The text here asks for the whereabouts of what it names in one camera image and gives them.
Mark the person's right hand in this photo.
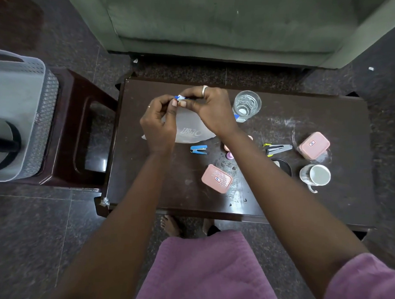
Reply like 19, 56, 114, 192
177, 84, 240, 140

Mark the person's left hand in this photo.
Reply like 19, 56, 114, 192
139, 93, 185, 155

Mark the person's left forearm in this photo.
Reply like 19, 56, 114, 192
39, 145, 181, 299

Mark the person's right forearm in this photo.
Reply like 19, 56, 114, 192
220, 124, 373, 299

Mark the translucent plastic pouch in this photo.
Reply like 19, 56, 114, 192
140, 103, 218, 146

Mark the clear drinking glass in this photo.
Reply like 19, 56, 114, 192
232, 90, 262, 123

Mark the pink lidded plastic box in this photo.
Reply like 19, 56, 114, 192
201, 163, 234, 195
297, 131, 331, 161

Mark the green fabric sofa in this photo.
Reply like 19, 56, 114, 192
67, 0, 395, 79

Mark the dark brown plastic stool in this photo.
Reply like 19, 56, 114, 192
7, 66, 123, 197

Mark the grey yellow staple remover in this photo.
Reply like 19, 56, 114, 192
263, 143, 294, 158

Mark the black round lid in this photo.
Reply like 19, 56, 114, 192
271, 158, 293, 178

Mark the person's left foot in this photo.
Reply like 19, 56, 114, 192
160, 214, 184, 239

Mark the white ceramic mug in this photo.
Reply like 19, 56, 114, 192
299, 164, 332, 194

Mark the grey perforated plastic basket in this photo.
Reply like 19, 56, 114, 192
0, 47, 63, 183

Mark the purple garment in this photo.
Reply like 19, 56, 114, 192
129, 225, 395, 299

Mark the black round object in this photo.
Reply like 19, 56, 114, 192
0, 120, 23, 171

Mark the dark brown low table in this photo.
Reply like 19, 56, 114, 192
90, 69, 379, 249

